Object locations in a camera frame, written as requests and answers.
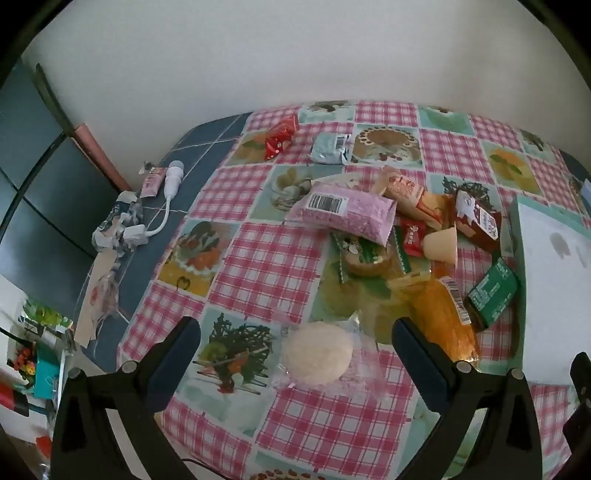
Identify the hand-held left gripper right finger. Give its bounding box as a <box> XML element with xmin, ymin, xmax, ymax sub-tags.
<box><xmin>392</xmin><ymin>316</ymin><xmax>543</xmax><ymax>480</ymax></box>

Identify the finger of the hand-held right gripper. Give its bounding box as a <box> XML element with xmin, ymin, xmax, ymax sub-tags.
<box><xmin>562</xmin><ymin>351</ymin><xmax>591</xmax><ymax>459</ymax></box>

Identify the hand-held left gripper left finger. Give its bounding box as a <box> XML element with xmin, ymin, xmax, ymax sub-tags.
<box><xmin>53</xmin><ymin>316</ymin><xmax>204</xmax><ymax>480</ymax></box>

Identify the yellow snack packet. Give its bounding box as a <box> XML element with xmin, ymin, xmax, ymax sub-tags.
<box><xmin>387</xmin><ymin>271</ymin><xmax>480</xmax><ymax>361</ymax></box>

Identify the white tray with green rim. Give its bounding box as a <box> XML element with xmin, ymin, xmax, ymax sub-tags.
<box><xmin>509</xmin><ymin>194</ymin><xmax>591</xmax><ymax>385</ymax></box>

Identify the white rice cake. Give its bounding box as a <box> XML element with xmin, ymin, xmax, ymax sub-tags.
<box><xmin>271</xmin><ymin>313</ymin><xmax>372</xmax><ymax>398</ymax></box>

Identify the green snack packet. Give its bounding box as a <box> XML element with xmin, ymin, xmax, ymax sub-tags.
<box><xmin>463</xmin><ymin>257</ymin><xmax>521</xmax><ymax>334</ymax></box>

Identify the green-white cookie packet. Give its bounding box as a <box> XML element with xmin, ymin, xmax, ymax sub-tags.
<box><xmin>331</xmin><ymin>230</ymin><xmax>413</xmax><ymax>283</ymax></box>

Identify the pudding cup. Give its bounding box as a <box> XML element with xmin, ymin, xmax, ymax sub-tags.
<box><xmin>424</xmin><ymin>227</ymin><xmax>459</xmax><ymax>265</ymax></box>

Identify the pink barcode snack packet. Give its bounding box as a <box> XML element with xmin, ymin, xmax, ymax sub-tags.
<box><xmin>285</xmin><ymin>182</ymin><xmax>398</xmax><ymax>245</ymax></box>

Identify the red crinkled snack packet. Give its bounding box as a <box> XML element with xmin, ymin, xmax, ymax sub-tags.
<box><xmin>264</xmin><ymin>115</ymin><xmax>300</xmax><ymax>161</ymax></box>

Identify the small red snack packet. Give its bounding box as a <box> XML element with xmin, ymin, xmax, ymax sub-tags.
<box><xmin>398</xmin><ymin>218</ymin><xmax>435</xmax><ymax>258</ymax></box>

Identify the pink checked plastic tablecloth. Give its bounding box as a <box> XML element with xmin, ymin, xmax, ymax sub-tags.
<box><xmin>117</xmin><ymin>99</ymin><xmax>591</xmax><ymax>480</ymax></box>

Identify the teal bag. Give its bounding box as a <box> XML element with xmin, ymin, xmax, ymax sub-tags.
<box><xmin>33</xmin><ymin>346</ymin><xmax>62</xmax><ymax>398</ymax></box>

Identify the crumpled paper wrapper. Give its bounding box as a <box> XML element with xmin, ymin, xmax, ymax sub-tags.
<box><xmin>92</xmin><ymin>191</ymin><xmax>149</xmax><ymax>254</ymax></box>

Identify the orange snack packet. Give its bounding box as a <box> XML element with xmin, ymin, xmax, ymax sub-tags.
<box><xmin>413</xmin><ymin>193</ymin><xmax>452</xmax><ymax>230</ymax></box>

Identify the brown red sauce packet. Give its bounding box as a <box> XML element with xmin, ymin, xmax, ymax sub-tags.
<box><xmin>454</xmin><ymin>189</ymin><xmax>502</xmax><ymax>254</ymax></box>

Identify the peach snack packet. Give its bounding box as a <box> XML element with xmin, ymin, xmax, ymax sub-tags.
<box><xmin>374</xmin><ymin>168</ymin><xmax>429</xmax><ymax>215</ymax></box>

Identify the small pink packet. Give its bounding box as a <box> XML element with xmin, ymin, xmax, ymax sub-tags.
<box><xmin>140</xmin><ymin>167</ymin><xmax>167</xmax><ymax>198</ymax></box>

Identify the blue plaid tablecloth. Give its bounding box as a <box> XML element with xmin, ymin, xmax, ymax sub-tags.
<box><xmin>76</xmin><ymin>113</ymin><xmax>252</xmax><ymax>370</ymax></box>

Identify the dark cabinet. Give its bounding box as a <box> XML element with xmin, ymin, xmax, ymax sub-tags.
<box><xmin>0</xmin><ymin>60</ymin><xmax>131</xmax><ymax>319</ymax></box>

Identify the brown wooden board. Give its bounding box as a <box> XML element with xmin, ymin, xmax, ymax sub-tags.
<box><xmin>75</xmin><ymin>122</ymin><xmax>133</xmax><ymax>191</ymax></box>

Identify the grey-green snack packet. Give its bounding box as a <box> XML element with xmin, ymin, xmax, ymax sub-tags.
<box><xmin>310</xmin><ymin>133</ymin><xmax>352</xmax><ymax>165</ymax></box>

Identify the white lamp with cable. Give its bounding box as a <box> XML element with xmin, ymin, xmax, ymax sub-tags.
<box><xmin>121</xmin><ymin>160</ymin><xmax>185</xmax><ymax>245</ymax></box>

